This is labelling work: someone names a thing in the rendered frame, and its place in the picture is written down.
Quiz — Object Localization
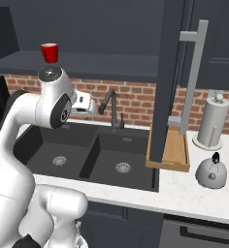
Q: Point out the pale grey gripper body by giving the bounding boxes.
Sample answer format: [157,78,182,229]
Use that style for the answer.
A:
[70,97,99,118]

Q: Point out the black tap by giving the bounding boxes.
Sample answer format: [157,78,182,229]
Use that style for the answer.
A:
[97,88,119,133]

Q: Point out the silver domed kettle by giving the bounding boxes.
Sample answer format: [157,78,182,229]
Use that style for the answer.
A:
[195,151,228,190]

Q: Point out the red mug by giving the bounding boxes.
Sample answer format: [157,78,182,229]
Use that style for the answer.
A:
[40,43,59,64]

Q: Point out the paper towel roll holder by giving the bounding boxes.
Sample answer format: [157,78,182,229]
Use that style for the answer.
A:
[192,89,229,152]

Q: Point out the dark grey closed wall cabinet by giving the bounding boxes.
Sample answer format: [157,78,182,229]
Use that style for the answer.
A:
[180,0,229,92]

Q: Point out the grey bar door handle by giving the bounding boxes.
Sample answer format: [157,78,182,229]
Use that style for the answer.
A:
[167,19,210,136]

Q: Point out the wooden tray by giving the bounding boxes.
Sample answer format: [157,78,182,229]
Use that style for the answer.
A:
[145,124,191,173]

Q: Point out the dark grey dishwasher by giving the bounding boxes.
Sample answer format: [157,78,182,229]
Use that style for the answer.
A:
[158,213,229,248]

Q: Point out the dark grey open wall cabinet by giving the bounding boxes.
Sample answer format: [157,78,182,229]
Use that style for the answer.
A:
[0,0,167,84]

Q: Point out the dark grey cabinet door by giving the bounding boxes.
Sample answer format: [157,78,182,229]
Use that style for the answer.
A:
[0,6,20,64]
[149,0,196,164]

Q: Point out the black double sink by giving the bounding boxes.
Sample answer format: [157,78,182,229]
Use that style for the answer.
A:
[12,120,160,194]

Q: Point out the dark grey base cabinets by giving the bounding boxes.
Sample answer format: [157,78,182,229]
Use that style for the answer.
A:
[77,200,166,248]

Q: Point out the black dishwasher handle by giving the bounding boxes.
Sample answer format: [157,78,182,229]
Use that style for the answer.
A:
[179,225,229,242]

